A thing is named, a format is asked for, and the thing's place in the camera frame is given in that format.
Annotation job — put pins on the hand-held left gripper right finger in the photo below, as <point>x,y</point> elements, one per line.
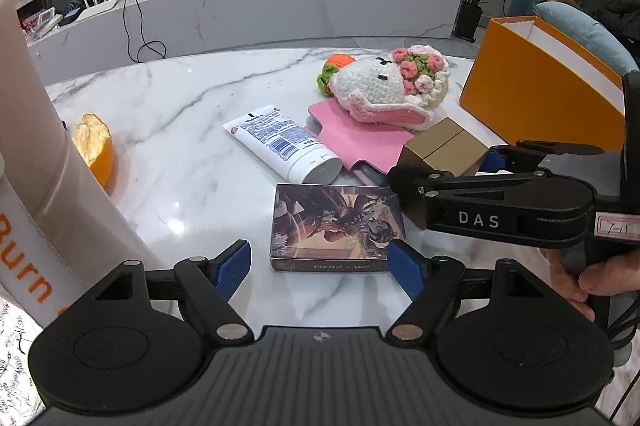
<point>407,271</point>

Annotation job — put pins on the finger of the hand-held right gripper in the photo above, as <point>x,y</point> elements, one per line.
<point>495,162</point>
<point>450,186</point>

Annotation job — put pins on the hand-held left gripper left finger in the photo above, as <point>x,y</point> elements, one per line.
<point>232,268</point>

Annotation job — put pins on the small brown cardboard box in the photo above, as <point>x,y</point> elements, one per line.
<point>450,146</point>

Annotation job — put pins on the orange storage box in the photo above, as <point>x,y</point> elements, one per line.
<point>525,96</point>

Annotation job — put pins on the dark printed card box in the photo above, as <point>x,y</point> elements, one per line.
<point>330,221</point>

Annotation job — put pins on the pink wallet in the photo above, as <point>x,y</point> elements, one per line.
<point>360,141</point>

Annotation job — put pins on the white cream tube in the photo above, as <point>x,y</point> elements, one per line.
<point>280,141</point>

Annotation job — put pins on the orange crochet fruit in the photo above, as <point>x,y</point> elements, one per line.
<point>340,60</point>

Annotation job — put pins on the person's right hand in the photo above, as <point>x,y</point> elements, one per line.
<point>615,278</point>

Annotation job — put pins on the light blue pillow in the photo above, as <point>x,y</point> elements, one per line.
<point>590,31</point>

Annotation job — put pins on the orange citrus fruit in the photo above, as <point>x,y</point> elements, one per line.
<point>97,156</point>

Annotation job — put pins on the black jacket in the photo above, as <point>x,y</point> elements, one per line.
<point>622,19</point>

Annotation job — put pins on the pink water bottle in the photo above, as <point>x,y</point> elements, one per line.
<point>50,186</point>

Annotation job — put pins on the white scribble print sheet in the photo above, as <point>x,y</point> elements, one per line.
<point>17,371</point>

